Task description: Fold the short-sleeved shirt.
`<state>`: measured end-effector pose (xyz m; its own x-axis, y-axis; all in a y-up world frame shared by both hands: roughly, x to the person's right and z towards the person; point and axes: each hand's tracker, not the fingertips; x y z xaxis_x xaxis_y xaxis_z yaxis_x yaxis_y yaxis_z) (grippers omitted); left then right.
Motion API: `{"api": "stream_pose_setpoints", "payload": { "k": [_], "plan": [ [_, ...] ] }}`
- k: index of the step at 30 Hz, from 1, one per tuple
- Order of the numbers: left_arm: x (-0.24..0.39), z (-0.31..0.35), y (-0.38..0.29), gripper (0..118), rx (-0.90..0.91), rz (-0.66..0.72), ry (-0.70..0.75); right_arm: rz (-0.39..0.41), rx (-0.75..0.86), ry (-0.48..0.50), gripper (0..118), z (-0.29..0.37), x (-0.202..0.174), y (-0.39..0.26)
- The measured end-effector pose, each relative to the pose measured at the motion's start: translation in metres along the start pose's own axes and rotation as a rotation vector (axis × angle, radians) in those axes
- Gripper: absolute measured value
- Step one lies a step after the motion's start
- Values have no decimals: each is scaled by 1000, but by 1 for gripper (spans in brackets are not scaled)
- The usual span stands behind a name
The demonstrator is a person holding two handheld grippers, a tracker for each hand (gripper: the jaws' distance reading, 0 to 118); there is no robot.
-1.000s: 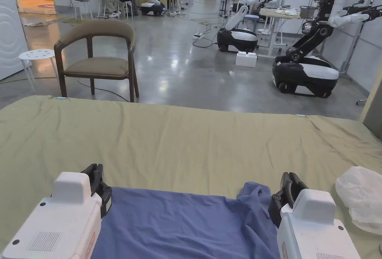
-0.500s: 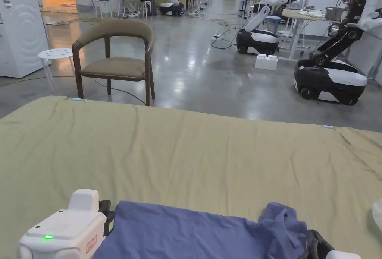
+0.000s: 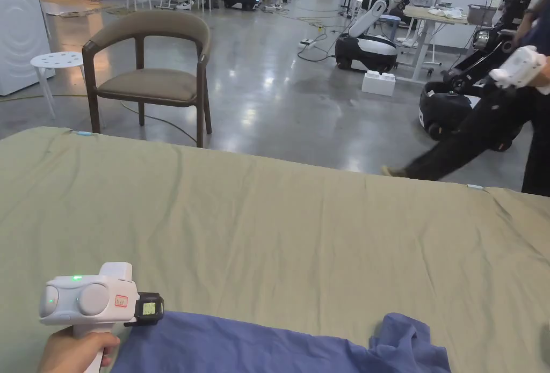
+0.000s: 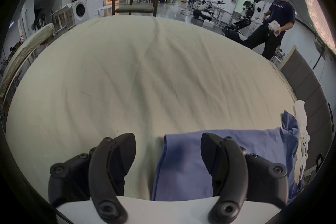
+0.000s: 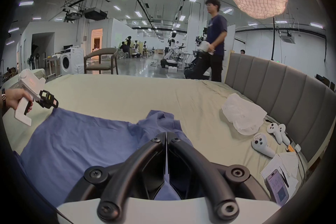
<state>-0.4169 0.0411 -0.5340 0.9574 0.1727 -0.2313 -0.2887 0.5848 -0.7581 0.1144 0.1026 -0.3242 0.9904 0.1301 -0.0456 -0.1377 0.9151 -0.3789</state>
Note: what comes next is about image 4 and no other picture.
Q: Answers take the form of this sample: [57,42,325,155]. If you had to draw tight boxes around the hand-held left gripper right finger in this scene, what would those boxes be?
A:
[201,133,289,224]

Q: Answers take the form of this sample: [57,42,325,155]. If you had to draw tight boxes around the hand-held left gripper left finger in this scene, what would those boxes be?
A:
[48,133,137,224]

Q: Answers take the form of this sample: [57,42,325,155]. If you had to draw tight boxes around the blue garment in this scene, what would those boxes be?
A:
[151,110,305,205]

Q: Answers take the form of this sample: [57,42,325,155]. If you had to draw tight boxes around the white patterned cloth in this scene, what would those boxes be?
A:
[293,100,311,185]

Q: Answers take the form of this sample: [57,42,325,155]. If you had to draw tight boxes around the grey padded headboard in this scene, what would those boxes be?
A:
[280,48,334,173]

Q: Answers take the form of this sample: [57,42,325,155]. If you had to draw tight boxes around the bed with olive cover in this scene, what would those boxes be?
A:
[0,23,55,103]

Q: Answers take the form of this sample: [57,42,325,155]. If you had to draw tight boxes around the black robot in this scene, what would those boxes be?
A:
[222,1,263,37]

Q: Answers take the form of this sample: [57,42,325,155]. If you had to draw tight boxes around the white washing machine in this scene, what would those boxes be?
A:
[72,0,104,26]

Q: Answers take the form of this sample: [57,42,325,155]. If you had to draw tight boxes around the wooden chair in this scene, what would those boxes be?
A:
[111,0,160,18]

